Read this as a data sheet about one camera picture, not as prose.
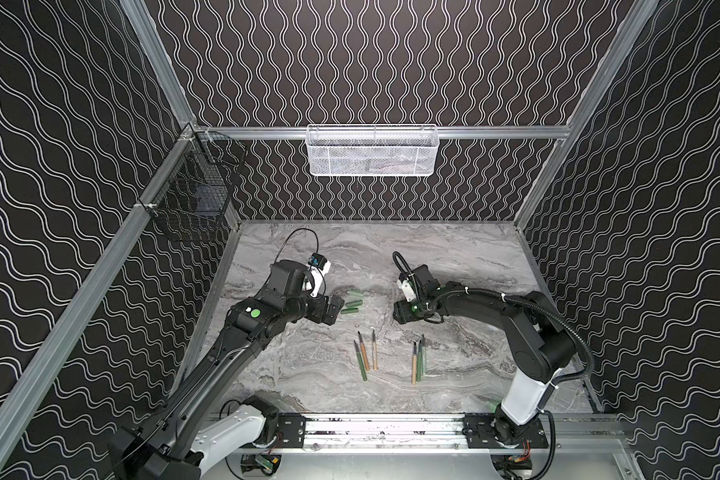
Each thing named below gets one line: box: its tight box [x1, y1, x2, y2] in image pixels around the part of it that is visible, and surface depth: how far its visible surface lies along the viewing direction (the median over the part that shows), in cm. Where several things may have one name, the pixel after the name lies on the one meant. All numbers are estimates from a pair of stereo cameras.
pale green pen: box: [418, 341, 426, 381], surface depth 87 cm
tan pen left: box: [372, 329, 378, 371], surface depth 88 cm
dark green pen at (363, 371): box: [353, 340, 367, 381], surface depth 87 cm
